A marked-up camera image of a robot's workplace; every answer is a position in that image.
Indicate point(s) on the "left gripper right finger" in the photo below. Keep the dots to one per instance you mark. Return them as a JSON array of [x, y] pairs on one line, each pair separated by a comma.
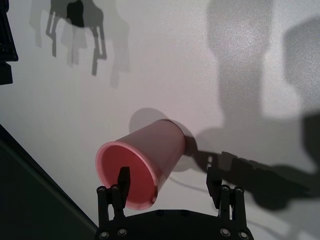
[[215, 187]]

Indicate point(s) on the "pink plastic cup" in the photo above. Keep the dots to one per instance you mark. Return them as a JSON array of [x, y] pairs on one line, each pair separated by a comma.
[[155, 147]]

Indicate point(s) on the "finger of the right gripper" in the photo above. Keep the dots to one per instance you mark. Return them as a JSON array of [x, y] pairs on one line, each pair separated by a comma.
[[7, 37]]

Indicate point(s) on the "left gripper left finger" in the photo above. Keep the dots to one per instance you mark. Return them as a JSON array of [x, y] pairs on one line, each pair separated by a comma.
[[123, 185]]

